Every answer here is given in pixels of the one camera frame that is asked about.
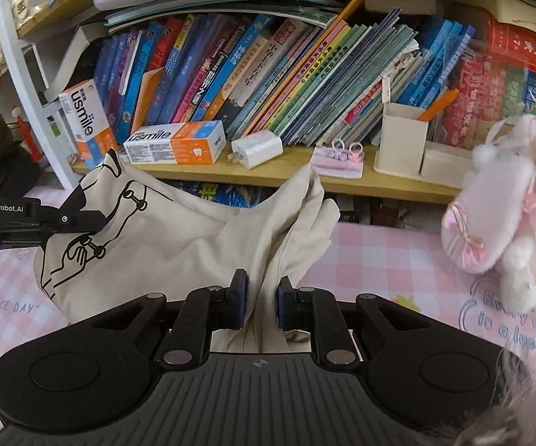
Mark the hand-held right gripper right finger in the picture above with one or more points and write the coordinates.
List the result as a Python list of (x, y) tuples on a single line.
[(284, 302)]

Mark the wooden bookshelf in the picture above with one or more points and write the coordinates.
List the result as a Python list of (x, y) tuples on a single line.
[(296, 181)]

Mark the row of colourful books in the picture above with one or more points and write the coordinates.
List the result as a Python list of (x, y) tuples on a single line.
[(272, 69)]

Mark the red tassel ornament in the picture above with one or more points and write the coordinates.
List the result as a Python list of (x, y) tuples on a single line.
[(28, 134)]

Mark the white and orange carton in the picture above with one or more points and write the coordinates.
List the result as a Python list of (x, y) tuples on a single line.
[(175, 144), (89, 121)]

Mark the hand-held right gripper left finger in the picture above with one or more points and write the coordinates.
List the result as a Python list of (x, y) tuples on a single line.
[(239, 297)]

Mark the cream printed t-shirt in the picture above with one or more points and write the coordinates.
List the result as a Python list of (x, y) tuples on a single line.
[(193, 241)]

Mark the cream pen holder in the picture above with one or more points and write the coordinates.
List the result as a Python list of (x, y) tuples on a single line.
[(400, 144)]

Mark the pink plush rabbit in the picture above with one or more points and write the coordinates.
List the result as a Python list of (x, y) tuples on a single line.
[(509, 223)]

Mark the thick red books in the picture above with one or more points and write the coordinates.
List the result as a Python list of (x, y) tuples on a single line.
[(519, 55)]

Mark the pink checked desk mat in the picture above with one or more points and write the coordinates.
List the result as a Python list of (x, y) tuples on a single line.
[(389, 260)]

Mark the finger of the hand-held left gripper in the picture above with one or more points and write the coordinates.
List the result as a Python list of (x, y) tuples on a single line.
[(70, 220)]

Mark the white charger plug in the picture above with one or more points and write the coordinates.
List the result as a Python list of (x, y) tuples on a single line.
[(256, 148)]

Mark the grey fuzzy sleeve cuff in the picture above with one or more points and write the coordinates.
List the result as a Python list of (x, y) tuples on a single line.
[(519, 409)]

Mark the orange pen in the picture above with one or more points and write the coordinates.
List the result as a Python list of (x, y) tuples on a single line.
[(437, 104)]

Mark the small cream box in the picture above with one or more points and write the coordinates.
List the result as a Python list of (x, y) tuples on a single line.
[(444, 167)]

